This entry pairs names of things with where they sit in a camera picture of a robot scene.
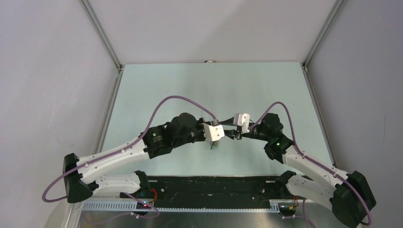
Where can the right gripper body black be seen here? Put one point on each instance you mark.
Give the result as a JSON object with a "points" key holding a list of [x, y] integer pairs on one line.
{"points": [[256, 134]]}

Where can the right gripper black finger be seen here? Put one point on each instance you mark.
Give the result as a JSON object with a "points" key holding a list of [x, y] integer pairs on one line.
{"points": [[233, 134], [229, 122]]}

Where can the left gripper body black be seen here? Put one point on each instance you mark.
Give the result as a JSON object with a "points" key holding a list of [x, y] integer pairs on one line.
{"points": [[196, 134]]}

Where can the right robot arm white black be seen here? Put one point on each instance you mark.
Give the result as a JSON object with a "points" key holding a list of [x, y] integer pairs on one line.
{"points": [[321, 176]]}

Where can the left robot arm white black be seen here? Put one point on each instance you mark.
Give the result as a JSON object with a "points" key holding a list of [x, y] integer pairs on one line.
{"points": [[91, 175]]}

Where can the right controller board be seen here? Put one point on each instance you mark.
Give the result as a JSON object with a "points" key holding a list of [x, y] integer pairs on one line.
{"points": [[288, 207]]}

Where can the controller board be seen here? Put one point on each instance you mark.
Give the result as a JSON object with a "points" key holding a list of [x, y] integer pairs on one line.
{"points": [[144, 205], [288, 207]]}

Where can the left controller board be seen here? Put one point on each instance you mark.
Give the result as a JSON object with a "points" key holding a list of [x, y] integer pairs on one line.
{"points": [[144, 205]]}

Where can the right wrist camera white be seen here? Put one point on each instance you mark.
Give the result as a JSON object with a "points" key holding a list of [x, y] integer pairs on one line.
{"points": [[242, 120]]}

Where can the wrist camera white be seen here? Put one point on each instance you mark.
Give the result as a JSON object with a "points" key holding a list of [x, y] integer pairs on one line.
{"points": [[213, 133], [242, 120]]}

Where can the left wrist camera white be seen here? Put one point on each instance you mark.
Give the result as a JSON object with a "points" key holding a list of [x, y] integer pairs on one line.
{"points": [[213, 133]]}

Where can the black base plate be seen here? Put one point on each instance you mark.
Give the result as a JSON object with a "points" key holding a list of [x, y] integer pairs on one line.
{"points": [[224, 193]]}

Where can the right aluminium frame post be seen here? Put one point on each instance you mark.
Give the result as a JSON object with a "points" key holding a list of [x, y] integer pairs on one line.
{"points": [[329, 21]]}

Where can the aluminium frame post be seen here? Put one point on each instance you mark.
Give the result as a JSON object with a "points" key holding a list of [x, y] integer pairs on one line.
{"points": [[329, 21], [94, 20]]}

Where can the left aluminium frame post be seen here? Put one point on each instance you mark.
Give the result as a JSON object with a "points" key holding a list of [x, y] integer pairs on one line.
{"points": [[94, 20]]}

